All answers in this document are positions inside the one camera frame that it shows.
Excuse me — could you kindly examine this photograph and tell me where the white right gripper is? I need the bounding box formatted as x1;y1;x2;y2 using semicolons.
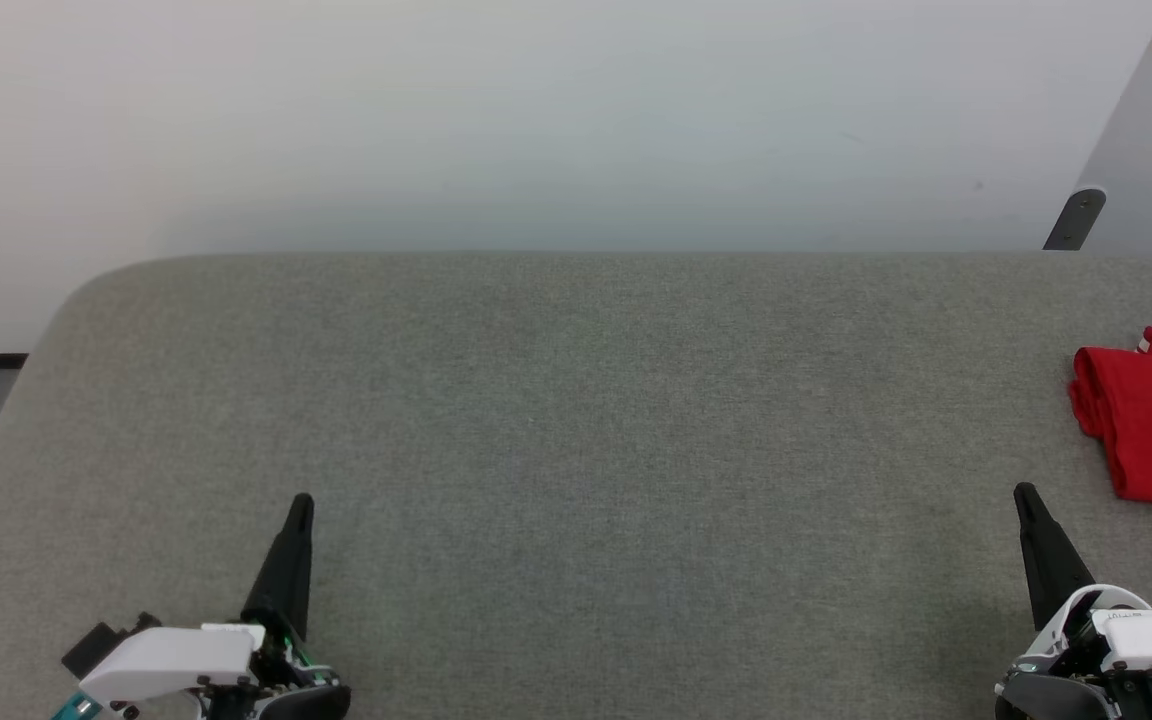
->
994;483;1152;720

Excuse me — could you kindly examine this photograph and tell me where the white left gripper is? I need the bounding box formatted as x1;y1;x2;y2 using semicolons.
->
79;492;352;720

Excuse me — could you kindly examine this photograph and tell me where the dark grey metal bracket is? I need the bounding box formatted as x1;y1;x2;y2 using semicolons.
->
1043;187;1107;251

